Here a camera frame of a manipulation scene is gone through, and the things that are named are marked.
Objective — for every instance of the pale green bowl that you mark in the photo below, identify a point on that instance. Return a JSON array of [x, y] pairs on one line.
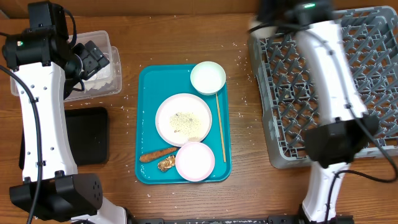
[[208, 77]]

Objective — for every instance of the teal plastic serving tray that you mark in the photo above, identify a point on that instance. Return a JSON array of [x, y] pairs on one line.
[[156, 84]]

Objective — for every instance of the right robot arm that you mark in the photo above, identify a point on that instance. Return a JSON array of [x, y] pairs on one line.
[[345, 125]]

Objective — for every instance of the wooden chopstick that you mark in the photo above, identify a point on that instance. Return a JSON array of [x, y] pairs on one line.
[[221, 127]]

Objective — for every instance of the small pink bowl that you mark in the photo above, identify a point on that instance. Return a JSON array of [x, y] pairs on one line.
[[195, 161]]

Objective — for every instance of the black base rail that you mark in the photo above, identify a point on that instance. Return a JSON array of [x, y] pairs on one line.
[[274, 219]]

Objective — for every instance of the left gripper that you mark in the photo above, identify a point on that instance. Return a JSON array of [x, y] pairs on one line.
[[93, 57]]

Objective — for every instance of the clear plastic waste bin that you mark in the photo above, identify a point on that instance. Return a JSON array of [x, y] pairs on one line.
[[115, 81]]

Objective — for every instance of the golden crumpled food scrap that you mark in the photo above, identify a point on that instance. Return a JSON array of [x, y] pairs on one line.
[[167, 163]]

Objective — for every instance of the large white plate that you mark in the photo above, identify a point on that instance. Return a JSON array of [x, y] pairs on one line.
[[183, 118]]

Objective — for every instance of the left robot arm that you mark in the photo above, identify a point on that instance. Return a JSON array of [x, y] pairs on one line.
[[52, 187]]

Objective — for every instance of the white tissue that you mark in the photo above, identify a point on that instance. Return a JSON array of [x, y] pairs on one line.
[[104, 76]]

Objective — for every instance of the black plastic tray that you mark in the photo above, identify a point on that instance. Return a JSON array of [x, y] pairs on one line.
[[88, 135]]

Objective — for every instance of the grey dishwasher rack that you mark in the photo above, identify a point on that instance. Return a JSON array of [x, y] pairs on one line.
[[288, 98]]

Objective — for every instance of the white plastic cup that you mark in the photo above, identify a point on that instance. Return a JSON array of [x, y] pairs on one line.
[[261, 33]]

